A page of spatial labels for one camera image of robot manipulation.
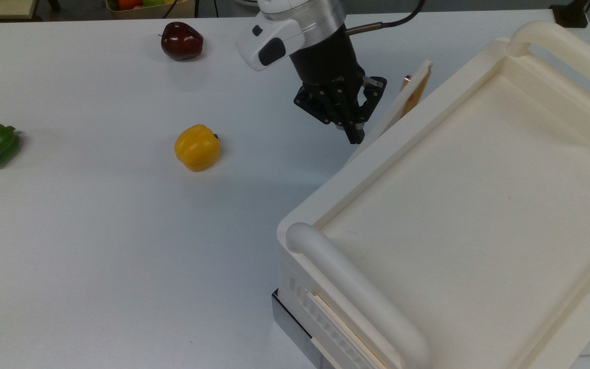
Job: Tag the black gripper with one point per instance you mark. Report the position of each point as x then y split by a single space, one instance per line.
325 59

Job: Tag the cream cabinet door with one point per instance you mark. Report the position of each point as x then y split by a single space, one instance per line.
395 110

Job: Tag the cream plastic toy cabinet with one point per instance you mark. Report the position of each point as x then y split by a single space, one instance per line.
469 205

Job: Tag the yellow bell pepper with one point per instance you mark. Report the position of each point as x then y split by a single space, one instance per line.
197 146

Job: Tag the dark red apple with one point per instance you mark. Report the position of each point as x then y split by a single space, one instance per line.
182 41

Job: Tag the beige bin of fruit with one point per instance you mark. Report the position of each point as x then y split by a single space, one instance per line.
146 9

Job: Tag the metal base plate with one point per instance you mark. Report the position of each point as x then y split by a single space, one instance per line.
290 323

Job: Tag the black clamp mount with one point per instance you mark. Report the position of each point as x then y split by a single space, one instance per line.
571 14

